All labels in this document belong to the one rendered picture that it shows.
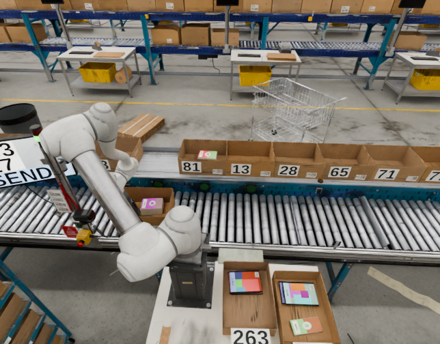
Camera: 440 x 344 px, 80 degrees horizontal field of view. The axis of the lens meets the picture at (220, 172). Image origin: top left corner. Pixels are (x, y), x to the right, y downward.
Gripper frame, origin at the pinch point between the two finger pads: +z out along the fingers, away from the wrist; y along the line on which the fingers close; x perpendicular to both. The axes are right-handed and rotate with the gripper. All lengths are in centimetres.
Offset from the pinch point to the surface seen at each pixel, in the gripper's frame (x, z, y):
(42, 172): -32, -56, 2
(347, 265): 130, 81, 9
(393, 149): 195, 58, -79
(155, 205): 3.1, 8.4, -19.1
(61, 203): -30.3, -36.6, 10.3
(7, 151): -37, -75, 5
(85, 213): -17.1, -27.2, 13.9
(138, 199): -14.0, 6.5, -28.0
